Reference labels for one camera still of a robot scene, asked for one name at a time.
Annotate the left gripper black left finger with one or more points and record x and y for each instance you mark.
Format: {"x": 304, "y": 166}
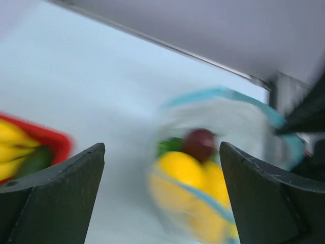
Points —
{"x": 53, "y": 205}

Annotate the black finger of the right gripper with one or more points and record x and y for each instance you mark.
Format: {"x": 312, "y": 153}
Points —
{"x": 308, "y": 116}

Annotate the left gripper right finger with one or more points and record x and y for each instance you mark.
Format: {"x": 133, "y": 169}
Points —
{"x": 271, "y": 205}

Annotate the yellow toy mango slice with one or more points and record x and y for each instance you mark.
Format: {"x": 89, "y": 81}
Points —
{"x": 206, "y": 214}

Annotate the clear zip top bag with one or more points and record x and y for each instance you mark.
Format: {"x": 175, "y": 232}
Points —
{"x": 235, "y": 118}

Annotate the dark red toy fruit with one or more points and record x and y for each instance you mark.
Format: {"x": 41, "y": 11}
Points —
{"x": 200, "y": 144}

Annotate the yellow toy lemon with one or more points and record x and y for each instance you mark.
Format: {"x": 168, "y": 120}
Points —
{"x": 183, "y": 168}

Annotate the green white toy cabbage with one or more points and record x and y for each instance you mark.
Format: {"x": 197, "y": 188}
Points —
{"x": 171, "y": 144}

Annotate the dark green toy avocado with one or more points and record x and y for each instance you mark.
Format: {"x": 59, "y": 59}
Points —
{"x": 40, "y": 159}

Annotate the red plastic tray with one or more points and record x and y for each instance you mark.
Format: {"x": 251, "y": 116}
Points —
{"x": 59, "y": 143}

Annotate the yellow toy banana bunch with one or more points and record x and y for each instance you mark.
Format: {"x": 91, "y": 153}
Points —
{"x": 16, "y": 145}

